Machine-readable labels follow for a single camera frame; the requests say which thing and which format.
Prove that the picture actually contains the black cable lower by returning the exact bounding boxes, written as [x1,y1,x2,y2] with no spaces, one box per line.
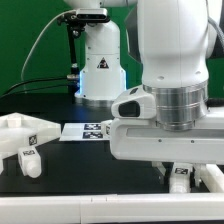
[0,83,76,99]

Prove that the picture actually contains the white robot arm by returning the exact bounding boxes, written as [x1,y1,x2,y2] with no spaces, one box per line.
[101,0,224,181]

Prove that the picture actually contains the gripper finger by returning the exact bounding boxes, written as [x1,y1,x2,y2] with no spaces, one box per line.
[193,164,204,187]

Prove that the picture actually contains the black camera on stand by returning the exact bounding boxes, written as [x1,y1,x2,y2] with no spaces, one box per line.
[57,8,110,24]

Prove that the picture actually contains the black cable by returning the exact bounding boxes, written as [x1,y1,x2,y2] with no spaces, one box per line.
[0,76,73,98]
[0,83,76,99]

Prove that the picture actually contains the white square tabletop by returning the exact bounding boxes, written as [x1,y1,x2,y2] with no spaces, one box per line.
[0,113,61,159]

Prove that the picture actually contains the black camera stand pole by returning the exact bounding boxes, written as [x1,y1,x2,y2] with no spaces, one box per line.
[67,25,80,94]

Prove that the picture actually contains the white paper with markers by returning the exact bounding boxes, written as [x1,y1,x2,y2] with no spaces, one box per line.
[60,123,109,141]

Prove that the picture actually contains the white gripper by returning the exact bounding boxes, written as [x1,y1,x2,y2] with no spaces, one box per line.
[110,85,224,184]

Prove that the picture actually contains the grey camera cable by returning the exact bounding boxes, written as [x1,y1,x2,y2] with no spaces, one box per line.
[20,10,77,82]

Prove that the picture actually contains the white L-shaped obstacle wall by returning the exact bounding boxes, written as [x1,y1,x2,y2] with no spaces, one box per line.
[0,150,224,224]

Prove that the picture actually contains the black cable upper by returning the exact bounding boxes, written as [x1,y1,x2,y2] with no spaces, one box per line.
[0,76,73,98]

